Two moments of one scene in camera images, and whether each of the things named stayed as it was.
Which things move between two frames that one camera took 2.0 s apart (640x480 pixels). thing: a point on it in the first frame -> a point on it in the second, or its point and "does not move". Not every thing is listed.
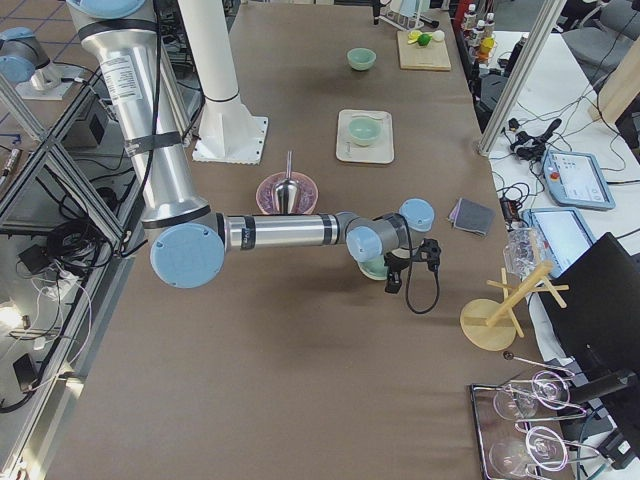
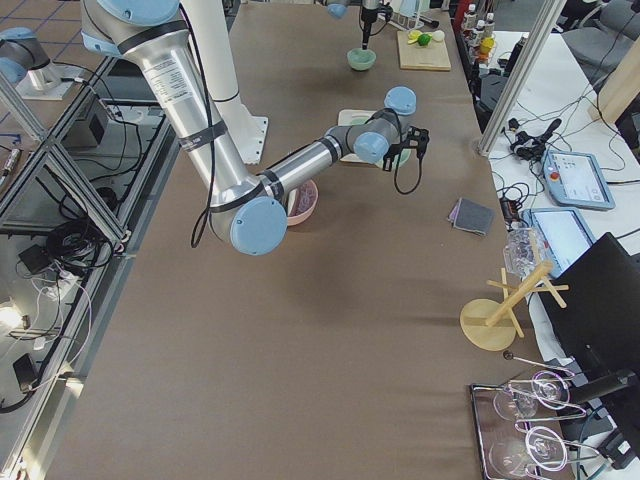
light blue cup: [408, 7] does not move
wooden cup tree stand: [492, 326] does not move
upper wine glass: [549, 389] does not move
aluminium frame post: [520, 74] does not move
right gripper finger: [390, 286] -> [387, 164]
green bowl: [372, 264] -> [404, 157]
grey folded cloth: [472, 216] does not move
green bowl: [361, 58] does not move
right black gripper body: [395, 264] -> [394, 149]
